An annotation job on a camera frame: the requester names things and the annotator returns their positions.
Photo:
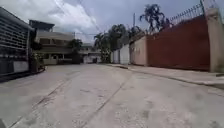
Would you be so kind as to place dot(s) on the spiked metal railing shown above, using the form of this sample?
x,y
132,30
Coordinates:
x,y
186,13

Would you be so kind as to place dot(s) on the green bush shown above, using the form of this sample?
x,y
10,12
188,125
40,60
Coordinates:
x,y
36,60

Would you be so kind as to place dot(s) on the tall dark tree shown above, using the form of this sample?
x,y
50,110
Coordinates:
x,y
154,16

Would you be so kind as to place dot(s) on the low pale building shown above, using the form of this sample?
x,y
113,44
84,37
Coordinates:
x,y
89,55

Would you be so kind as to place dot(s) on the small dark tree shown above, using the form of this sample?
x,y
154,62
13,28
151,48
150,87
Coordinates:
x,y
75,48

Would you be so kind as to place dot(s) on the group of palm trees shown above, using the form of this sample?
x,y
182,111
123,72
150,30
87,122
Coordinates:
x,y
110,38

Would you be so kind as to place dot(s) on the red brick wall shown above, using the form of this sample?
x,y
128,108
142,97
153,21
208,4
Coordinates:
x,y
180,46

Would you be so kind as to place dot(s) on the white wall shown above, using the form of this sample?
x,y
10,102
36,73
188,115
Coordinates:
x,y
121,55

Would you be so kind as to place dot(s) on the raised concrete pavement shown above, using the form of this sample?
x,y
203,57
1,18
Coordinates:
x,y
186,76

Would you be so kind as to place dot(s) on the building with slatted front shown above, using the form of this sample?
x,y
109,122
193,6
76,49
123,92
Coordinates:
x,y
12,43

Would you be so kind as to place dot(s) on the grey concrete road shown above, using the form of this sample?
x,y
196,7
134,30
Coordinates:
x,y
100,96

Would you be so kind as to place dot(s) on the pale concrete pillar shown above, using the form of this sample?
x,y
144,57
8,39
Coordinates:
x,y
216,40

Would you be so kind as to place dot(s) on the pale two-storey building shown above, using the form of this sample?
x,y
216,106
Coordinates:
x,y
53,41

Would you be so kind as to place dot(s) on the beige rendered wall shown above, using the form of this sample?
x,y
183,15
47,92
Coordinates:
x,y
139,51

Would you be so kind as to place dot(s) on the pole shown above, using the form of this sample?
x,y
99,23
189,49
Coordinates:
x,y
134,20

